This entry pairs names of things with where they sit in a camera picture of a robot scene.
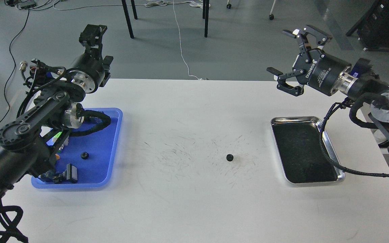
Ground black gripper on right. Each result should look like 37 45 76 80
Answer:
266 25 352 97

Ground black table leg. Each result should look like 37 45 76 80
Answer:
202 0 210 37
121 0 134 39

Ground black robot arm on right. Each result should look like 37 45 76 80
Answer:
267 25 389 186

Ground black cable on floor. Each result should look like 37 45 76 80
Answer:
0 9 29 154

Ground blue plastic tray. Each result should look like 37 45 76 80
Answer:
31 108 123 190

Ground black square push button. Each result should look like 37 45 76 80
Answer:
38 163 78 184

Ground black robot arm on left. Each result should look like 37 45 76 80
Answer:
0 24 113 243

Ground white cable on floor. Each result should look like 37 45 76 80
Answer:
145 0 210 81

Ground small black gear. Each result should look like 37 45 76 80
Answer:
226 154 234 162
80 152 89 160

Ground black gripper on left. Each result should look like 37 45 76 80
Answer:
68 24 114 93

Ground black cabinet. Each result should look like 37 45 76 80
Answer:
345 0 389 51

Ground silver metal tray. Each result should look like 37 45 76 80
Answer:
270 116 345 187

